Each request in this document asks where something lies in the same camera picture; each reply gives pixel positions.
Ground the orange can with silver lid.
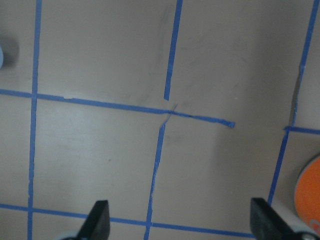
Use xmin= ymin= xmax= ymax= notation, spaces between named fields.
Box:
xmin=294 ymin=155 xmax=320 ymax=234

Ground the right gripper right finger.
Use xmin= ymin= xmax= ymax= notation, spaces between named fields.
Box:
xmin=250 ymin=197 xmax=320 ymax=240

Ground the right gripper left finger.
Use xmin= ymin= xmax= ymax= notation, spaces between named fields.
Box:
xmin=56 ymin=200 xmax=111 ymax=240

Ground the light blue cup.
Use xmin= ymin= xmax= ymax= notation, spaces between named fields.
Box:
xmin=0 ymin=46 xmax=4 ymax=69

